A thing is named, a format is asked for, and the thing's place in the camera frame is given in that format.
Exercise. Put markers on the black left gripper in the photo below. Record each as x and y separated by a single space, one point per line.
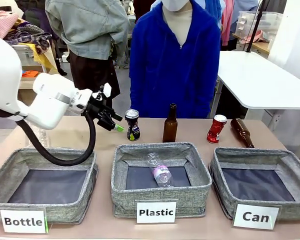
98 105

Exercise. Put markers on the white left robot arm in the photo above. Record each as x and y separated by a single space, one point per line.
47 105

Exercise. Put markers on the dark blue soda can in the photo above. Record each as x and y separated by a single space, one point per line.
133 126

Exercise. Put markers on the grey fabric basket plastic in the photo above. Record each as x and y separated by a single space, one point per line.
162 198

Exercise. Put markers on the crushed red soda can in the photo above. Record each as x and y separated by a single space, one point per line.
216 131

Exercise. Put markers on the grey fabric basket can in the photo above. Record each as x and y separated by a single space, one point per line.
218 175

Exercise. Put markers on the grey fabric basket bottle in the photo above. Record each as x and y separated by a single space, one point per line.
5 180

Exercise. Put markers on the white sign reading Can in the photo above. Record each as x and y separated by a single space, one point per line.
255 217

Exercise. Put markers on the upright brown glass bottle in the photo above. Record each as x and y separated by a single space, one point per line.
170 127

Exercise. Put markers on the person in blue hoodie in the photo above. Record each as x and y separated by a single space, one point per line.
165 75

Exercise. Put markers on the clear plastic bottle purple label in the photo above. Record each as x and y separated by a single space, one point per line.
162 173

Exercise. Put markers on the crumpled clear plastic bottle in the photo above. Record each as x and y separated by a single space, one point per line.
43 138

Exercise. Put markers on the yellow cloth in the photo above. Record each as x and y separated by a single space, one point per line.
46 60

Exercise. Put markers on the person in grey jacket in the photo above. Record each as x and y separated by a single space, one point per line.
90 27

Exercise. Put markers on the white sign reading Plastic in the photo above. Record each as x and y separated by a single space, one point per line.
156 212

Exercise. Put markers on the purple patterned cloth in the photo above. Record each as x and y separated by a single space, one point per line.
32 35

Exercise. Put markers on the white face mask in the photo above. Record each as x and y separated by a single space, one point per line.
175 4

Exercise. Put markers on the white sign reading Bottle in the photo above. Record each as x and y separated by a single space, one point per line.
23 221

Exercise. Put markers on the white side table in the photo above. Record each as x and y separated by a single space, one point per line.
255 80

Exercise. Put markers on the person in pink top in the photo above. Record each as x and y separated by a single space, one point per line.
227 22

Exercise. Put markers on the pink checked cloth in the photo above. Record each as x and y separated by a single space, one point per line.
1 22

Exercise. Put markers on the pink cloth on wooden desk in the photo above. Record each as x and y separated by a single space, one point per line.
255 37

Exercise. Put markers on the black slanted pole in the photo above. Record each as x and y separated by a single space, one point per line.
256 27

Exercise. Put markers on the clear plastic storage boxes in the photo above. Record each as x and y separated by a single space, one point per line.
260 22

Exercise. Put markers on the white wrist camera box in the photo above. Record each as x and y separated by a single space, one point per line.
106 90

